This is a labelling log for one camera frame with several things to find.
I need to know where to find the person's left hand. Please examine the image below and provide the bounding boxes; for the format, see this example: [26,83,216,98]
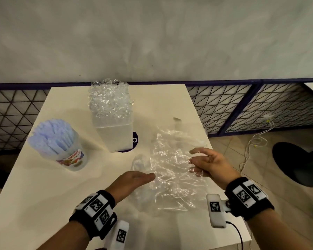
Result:
[105,171,156,205]

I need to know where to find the person's right hand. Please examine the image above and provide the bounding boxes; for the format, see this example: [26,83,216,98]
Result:
[189,148,241,191]

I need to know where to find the clear square plastic box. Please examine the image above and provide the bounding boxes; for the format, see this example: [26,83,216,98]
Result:
[88,83,136,153]

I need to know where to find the clear plastic wrap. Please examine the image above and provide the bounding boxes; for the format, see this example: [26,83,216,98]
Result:
[150,125,210,215]

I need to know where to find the round clear plastic cup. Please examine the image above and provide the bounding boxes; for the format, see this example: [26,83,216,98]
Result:
[29,143,89,173]

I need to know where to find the small bunch of blue straws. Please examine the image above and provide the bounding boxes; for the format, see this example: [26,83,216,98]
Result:
[27,119,80,157]

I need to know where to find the person's left forearm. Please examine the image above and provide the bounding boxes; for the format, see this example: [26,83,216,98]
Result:
[43,220,90,250]

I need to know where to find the person's right forearm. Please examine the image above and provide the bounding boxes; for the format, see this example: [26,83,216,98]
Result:
[246,208,313,250]

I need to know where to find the small black round object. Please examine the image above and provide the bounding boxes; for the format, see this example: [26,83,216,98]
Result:
[117,131,139,153]

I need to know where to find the black right wristband with markers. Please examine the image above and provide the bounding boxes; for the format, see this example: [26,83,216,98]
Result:
[224,177,275,222]

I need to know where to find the black wristband with markers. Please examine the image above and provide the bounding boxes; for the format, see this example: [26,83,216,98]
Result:
[224,177,275,222]
[69,190,118,240]

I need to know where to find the black left wristband with markers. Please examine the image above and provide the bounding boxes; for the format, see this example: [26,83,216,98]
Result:
[69,190,118,240]

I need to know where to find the black round floor object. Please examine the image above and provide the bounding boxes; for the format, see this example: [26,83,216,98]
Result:
[272,142,313,188]

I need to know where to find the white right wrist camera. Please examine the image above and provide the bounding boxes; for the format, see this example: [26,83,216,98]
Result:
[206,194,231,229]

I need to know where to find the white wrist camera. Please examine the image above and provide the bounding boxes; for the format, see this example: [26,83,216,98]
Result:
[206,194,231,229]
[103,220,130,250]

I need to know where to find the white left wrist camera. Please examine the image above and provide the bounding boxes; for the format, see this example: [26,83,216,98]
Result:
[103,220,130,250]

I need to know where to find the black right camera cable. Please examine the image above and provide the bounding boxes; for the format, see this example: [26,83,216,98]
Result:
[225,220,244,250]

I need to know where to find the white floor cables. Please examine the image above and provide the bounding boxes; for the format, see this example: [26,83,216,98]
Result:
[239,114,277,175]

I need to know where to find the purple framed wire mesh fence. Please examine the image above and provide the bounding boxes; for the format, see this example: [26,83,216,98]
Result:
[0,78,313,151]

